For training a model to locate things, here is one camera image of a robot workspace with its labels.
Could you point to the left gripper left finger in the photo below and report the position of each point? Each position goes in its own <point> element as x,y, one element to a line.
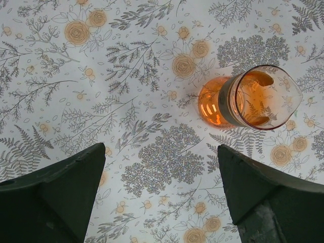
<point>53,204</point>

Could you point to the floral table mat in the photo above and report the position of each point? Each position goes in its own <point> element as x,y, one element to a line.
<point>128,74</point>

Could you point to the orange glass carafe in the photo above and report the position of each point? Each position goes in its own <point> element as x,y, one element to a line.
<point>262,98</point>

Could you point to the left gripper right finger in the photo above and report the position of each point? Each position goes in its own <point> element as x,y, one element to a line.
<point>268,205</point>

